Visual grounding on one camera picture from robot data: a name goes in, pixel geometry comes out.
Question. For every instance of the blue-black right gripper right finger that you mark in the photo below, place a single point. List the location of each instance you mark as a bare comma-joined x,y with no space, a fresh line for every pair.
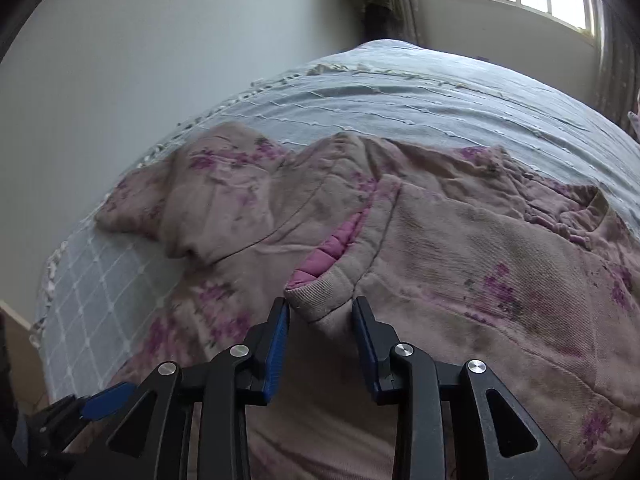
463,412

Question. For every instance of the grey patterned right curtain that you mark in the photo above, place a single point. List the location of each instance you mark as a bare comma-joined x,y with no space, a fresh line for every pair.
616,93

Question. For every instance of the blue-black right gripper left finger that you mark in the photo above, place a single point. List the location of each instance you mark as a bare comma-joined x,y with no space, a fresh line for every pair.
200,408

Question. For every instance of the finger of the blue-black left gripper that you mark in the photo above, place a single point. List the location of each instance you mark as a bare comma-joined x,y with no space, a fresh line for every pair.
54,428

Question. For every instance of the grey patterned left curtain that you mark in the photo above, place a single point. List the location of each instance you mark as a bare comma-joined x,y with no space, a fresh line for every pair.
390,19

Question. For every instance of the grey patterned curtain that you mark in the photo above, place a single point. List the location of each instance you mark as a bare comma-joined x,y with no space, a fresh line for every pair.
616,93
390,19

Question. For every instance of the pink floral padded jacket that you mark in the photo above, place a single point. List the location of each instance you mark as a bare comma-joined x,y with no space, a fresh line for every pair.
466,253

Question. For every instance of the grey grid bedspread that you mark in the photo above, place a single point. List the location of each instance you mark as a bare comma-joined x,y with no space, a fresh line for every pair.
99,291

